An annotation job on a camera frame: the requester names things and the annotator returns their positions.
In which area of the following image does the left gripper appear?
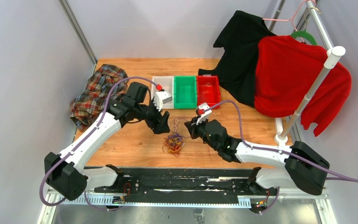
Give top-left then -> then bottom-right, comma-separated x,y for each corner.
135,97 -> 171,134

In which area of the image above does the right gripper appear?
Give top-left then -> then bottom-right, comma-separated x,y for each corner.
185,115 -> 220,151

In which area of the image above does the red yellow cable bundle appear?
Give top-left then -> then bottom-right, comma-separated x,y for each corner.
162,133 -> 185,158

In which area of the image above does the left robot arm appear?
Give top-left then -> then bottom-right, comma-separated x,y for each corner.
44,82 -> 172,201

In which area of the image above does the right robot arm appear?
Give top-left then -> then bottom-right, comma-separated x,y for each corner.
185,118 -> 330,196

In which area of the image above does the green plastic bin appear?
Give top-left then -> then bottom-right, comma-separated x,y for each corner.
174,76 -> 197,109

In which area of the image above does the red plastic bin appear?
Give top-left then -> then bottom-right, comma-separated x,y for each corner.
196,76 -> 221,107

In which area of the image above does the white plastic bin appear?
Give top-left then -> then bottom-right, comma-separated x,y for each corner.
152,76 -> 174,109

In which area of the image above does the black shirt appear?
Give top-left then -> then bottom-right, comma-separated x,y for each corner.
198,10 -> 275,107

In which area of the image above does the plaid flannel shirt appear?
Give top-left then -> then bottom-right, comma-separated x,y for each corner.
69,64 -> 128,132

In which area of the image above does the red sweater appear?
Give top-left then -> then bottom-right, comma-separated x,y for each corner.
255,35 -> 352,136

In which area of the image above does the green hanger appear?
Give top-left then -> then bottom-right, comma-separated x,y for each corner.
290,30 -> 318,46

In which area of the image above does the pink hanger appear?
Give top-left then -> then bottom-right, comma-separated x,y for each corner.
262,0 -> 309,43

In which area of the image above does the white clothes rack pole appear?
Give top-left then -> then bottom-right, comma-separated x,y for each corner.
274,46 -> 346,146

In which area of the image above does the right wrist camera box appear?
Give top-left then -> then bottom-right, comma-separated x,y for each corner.
196,103 -> 212,125

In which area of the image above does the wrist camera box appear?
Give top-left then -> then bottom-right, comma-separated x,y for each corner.
152,91 -> 174,112
196,103 -> 212,125

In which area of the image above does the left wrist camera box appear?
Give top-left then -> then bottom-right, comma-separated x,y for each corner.
152,91 -> 174,112

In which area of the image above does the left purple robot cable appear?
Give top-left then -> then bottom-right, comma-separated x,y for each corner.
40,76 -> 163,212

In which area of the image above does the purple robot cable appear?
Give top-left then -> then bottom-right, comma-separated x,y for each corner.
204,99 -> 358,215
40,76 -> 163,212

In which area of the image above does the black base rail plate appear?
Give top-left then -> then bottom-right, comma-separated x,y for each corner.
95,168 -> 276,204

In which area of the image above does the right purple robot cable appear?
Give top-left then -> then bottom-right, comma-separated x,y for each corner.
204,99 -> 358,215

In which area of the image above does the aluminium frame post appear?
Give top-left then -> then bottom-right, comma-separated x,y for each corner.
58,0 -> 97,66

